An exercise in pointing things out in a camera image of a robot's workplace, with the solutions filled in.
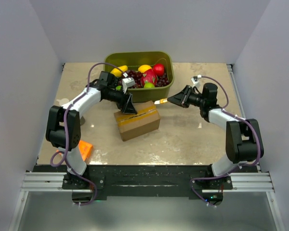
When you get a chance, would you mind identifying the yellow mango fruit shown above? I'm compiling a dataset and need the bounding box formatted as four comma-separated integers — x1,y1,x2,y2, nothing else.
110,65,128,77

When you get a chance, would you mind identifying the yellow lemon fruit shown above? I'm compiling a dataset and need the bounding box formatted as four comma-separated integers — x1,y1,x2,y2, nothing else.
138,64,152,73

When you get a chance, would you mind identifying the green lime fruit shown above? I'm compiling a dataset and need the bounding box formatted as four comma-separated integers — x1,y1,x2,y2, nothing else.
143,82,155,89

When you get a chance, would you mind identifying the red grape bunch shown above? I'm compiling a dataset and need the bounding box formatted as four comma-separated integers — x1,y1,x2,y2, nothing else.
122,70,143,89

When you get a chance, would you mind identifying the brown taped cardboard box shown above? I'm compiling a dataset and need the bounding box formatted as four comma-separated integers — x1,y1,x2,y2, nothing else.
114,101,161,141

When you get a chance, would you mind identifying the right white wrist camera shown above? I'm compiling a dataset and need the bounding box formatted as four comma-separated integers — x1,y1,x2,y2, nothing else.
191,75,202,88

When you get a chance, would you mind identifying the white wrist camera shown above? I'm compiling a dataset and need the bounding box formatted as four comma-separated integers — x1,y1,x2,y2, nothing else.
122,72,135,93
191,75,202,88

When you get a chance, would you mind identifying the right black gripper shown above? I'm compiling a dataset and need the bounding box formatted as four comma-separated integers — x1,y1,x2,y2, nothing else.
167,85,205,108

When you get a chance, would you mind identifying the bottle with beige cap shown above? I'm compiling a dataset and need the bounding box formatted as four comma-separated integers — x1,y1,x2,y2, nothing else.
56,98,69,106

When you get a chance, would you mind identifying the olive green plastic bin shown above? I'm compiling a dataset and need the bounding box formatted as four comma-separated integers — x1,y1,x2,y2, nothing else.
104,51,174,103

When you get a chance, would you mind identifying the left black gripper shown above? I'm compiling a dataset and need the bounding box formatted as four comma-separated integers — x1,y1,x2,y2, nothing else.
105,86,137,114

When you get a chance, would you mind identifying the orange patterned block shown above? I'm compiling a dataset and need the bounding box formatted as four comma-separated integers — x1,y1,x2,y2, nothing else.
66,140,93,161

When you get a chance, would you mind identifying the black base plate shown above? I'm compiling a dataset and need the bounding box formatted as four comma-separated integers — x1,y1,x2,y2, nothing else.
33,164,234,200

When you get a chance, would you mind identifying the yellow utility knife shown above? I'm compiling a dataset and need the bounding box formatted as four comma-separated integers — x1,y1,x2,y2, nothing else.
154,98,168,105

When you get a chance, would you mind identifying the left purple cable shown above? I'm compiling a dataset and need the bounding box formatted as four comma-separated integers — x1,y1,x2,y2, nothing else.
49,62,127,206

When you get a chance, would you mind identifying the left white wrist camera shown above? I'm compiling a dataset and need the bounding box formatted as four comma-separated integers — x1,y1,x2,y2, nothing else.
122,72,135,93

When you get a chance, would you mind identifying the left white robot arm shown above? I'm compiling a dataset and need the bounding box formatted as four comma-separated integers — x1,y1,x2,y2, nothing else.
46,71,137,189

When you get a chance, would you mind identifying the red apple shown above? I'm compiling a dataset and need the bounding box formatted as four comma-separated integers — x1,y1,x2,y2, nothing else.
153,64,165,77

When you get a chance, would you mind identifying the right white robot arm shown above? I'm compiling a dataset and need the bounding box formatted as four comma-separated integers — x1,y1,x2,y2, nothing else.
167,83,264,189

